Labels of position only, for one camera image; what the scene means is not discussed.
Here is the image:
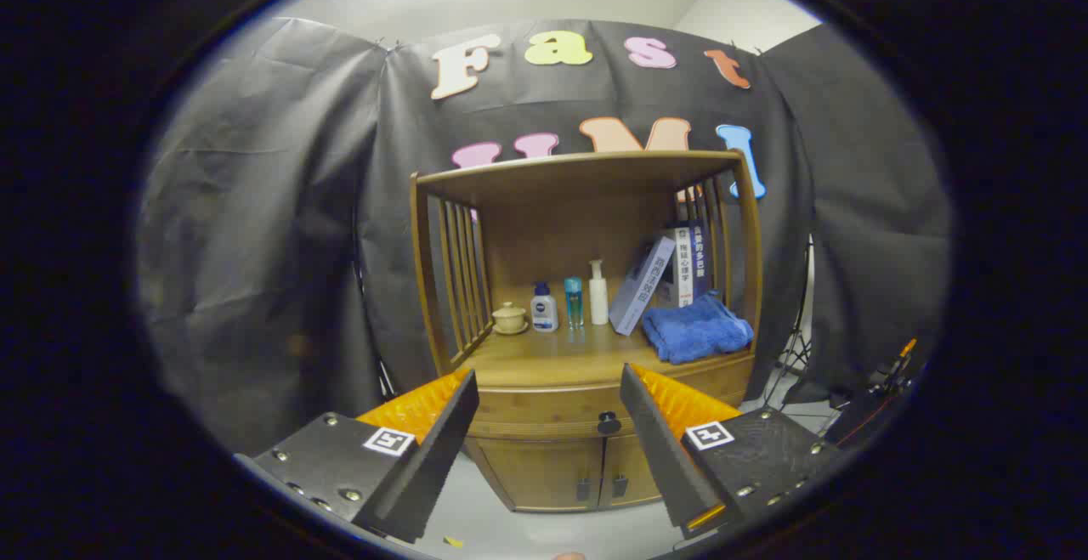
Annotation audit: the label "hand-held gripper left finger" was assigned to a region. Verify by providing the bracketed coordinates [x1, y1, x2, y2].
[234, 367, 480, 544]

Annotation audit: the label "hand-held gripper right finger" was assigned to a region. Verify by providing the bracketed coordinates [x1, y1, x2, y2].
[619, 363, 842, 540]

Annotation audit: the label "wooden drawer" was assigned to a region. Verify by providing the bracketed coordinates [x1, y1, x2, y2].
[463, 354, 756, 440]

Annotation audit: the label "wooden cabinet door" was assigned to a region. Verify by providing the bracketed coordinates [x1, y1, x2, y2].
[599, 433, 664, 510]
[466, 437, 606, 512]

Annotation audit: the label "wooden countertop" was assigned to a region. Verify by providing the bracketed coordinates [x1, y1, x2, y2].
[455, 322, 756, 391]

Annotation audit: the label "wooden cabinet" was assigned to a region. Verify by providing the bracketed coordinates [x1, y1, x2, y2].
[411, 150, 764, 514]

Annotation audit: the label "black stand legs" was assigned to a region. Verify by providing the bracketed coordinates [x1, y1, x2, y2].
[351, 203, 399, 399]

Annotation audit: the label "blue towel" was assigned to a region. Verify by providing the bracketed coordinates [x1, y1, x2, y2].
[641, 290, 756, 365]

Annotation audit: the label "pale grey book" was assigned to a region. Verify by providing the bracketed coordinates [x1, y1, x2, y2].
[609, 235, 677, 337]

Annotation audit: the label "white pump bottle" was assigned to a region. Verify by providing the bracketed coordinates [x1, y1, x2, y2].
[588, 259, 610, 326]

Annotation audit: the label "beige lidded teacup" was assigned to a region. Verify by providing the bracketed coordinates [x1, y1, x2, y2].
[492, 301, 530, 337]

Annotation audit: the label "white bottle with blue cap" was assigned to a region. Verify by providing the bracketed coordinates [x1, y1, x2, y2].
[530, 282, 560, 333]

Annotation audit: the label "white book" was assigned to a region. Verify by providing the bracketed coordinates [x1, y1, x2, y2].
[671, 229, 696, 308]

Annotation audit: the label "black tripod stand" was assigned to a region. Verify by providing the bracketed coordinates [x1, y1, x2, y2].
[762, 237, 817, 412]

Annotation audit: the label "dark blue book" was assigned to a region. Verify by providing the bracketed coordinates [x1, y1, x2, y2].
[690, 220, 713, 299]

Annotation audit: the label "black and orange equipment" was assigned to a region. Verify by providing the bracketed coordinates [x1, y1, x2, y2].
[824, 337, 923, 450]

